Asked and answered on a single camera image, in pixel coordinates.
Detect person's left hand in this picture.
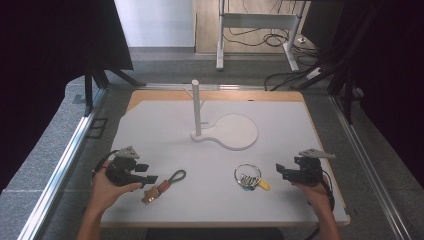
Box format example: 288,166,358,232
87,160,143,215

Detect black metal stand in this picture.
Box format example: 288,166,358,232
289,4,382,125
83,59,147,118

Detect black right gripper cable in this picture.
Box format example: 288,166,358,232
304,169,336,240

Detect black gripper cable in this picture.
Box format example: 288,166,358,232
304,169,336,240
91,149,120,186

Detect aluminium rail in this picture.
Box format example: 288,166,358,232
327,94,414,240
17,87,108,240
134,82,268,92

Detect person's right hand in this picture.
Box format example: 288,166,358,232
292,175,335,215

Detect black bracket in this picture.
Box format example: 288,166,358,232
86,116,109,140

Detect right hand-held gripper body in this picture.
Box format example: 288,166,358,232
289,148,336,187

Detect key ring with colourful keys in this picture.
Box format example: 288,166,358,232
233,162,272,192

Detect white power strip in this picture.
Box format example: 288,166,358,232
305,67,323,81

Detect brown leather keychain with loop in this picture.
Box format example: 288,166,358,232
140,169,187,206

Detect white desk frame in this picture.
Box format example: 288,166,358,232
215,0,306,73

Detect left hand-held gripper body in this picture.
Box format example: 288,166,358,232
104,145,143,188

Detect black curtain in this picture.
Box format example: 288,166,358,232
0,0,135,195
333,0,424,189

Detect black floor cables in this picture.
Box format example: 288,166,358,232
222,0,323,68

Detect white key stand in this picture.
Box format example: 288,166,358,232
184,78,259,152

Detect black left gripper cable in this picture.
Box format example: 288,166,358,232
91,149,120,186

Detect dark monitor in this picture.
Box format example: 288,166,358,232
300,0,348,52

